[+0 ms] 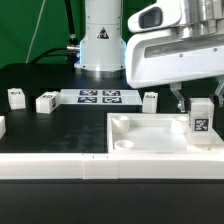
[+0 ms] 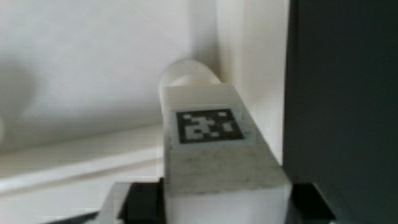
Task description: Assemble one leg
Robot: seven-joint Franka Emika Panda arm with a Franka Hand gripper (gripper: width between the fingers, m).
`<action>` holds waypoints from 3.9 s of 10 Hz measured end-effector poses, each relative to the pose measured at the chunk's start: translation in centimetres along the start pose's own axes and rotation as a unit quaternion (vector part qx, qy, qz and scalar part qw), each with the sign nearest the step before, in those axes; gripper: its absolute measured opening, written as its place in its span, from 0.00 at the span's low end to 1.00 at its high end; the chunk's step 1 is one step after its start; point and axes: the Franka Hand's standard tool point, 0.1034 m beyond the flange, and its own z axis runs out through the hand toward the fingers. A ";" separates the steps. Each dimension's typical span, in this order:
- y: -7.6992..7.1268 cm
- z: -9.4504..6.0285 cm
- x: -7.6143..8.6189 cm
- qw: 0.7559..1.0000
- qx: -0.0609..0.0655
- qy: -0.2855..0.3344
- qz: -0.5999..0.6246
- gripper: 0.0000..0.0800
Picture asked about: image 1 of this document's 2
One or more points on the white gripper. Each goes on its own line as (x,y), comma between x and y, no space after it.
(158,58)

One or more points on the white square tabletop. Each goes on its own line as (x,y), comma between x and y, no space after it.
(138,133)

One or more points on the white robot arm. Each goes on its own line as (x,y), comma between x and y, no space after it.
(103,51)

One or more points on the white plate with tags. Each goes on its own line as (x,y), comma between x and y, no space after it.
(100,97)

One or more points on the white left fence wall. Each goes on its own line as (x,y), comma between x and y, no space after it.
(2,126)

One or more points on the white fence wall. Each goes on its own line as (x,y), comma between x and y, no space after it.
(2,126)
(111,166)

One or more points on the white front fence wall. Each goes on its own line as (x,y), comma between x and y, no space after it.
(111,166)

